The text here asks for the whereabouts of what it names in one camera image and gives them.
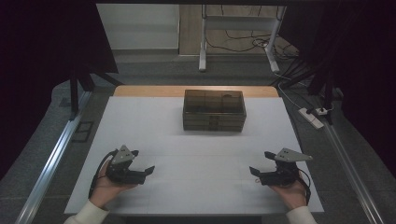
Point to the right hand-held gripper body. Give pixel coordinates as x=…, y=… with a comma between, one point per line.
x=291, y=155

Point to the person's left hand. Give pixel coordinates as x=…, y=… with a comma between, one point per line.
x=104, y=189

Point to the dark floor plate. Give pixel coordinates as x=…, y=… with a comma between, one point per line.
x=82, y=132

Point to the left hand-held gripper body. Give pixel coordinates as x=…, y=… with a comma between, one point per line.
x=122, y=157

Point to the white power strip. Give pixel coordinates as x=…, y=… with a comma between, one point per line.
x=311, y=118

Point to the brown transparent drawer box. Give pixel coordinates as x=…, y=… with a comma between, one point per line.
x=214, y=107

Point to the black curtain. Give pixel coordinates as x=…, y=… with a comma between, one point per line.
x=37, y=62
x=364, y=62

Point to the white desk frame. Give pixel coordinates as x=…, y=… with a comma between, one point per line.
x=203, y=46

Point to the white cabinet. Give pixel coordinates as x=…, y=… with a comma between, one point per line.
x=140, y=28

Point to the aluminium rail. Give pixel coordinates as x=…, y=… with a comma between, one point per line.
x=351, y=174
x=53, y=158

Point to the person's right hand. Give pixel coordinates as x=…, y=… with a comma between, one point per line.
x=292, y=194

